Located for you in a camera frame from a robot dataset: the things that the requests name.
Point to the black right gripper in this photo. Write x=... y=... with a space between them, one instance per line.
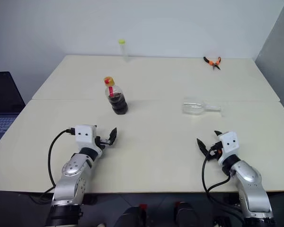
x=215 y=151

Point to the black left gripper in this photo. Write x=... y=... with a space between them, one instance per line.
x=100 y=142

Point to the dark soda bottle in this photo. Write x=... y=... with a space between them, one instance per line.
x=118 y=104

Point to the clear plastic cup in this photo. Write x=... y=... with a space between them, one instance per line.
x=191 y=108

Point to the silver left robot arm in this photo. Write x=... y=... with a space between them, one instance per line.
x=72 y=179

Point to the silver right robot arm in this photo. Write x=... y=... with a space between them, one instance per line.
x=251 y=186

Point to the orange black pliers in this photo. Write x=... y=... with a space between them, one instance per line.
x=213 y=63

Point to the dark rounded shape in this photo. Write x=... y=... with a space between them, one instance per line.
x=187 y=215
x=131 y=217

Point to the clear tube with yellow cap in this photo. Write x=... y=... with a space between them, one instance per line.
x=125 y=52

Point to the dark laptop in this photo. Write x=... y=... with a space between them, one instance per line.
x=3 y=101

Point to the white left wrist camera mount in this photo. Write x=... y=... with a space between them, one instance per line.
x=85 y=134

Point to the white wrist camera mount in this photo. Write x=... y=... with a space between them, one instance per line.
x=230 y=143
x=85 y=134

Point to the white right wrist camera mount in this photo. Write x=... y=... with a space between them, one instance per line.
x=230 y=143

